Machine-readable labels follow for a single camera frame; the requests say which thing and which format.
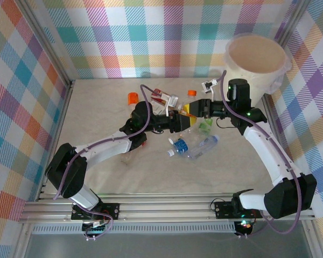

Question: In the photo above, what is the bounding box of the crushed bottle with blue label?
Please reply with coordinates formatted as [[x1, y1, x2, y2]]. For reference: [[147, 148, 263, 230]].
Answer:
[[166, 139, 191, 158]]

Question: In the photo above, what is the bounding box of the colourful checked cloth backdrop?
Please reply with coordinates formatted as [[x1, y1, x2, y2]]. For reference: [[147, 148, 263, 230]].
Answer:
[[0, 0, 71, 258], [24, 0, 299, 81], [269, 0, 323, 258]]

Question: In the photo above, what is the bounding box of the aluminium side rail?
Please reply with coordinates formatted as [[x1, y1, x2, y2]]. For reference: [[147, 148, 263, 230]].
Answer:
[[33, 80, 76, 204], [261, 94, 316, 218]]

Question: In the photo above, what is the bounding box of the controller board with lit LED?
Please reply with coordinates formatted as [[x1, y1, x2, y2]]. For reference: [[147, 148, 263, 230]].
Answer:
[[234, 219, 255, 239]]

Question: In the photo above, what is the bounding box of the green controller board with wires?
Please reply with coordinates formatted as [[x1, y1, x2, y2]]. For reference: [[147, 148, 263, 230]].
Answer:
[[82, 219, 113, 241]]

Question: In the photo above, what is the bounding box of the red gold foil packet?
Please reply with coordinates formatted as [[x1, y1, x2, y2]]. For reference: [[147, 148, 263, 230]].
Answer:
[[150, 88, 170, 106]]

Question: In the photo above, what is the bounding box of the small clear bottle white cap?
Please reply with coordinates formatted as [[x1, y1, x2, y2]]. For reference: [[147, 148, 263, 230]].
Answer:
[[168, 134, 184, 145]]

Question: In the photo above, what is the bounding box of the orange pill bottle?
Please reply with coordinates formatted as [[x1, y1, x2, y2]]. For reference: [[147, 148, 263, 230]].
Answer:
[[127, 92, 140, 107]]

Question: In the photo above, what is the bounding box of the aluminium frame post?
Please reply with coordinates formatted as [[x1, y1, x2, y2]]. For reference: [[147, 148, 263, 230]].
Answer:
[[269, 0, 313, 51], [15, 0, 76, 89]]

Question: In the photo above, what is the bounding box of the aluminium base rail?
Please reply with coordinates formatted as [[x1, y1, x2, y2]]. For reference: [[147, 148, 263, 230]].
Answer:
[[18, 192, 316, 224]]

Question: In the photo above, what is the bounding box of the large clear water bottle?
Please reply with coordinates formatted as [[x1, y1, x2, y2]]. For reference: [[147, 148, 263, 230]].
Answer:
[[187, 134, 221, 161]]

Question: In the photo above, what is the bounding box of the grey slotted cable duct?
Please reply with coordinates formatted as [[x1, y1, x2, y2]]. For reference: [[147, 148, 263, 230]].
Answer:
[[31, 225, 237, 234]]

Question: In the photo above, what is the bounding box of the grey metal sheet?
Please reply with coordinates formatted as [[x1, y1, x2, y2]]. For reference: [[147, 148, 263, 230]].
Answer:
[[24, 233, 313, 258]]

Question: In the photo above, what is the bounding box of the clear plastic bin liner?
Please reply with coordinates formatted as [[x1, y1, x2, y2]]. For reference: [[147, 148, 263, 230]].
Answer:
[[224, 32, 293, 95]]

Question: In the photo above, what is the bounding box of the crushed green plastic bottle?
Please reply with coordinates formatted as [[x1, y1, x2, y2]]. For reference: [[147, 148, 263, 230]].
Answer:
[[198, 119, 214, 134]]

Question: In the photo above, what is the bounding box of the cream plastic bin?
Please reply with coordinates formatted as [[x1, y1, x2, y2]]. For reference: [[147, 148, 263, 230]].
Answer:
[[223, 32, 289, 108]]

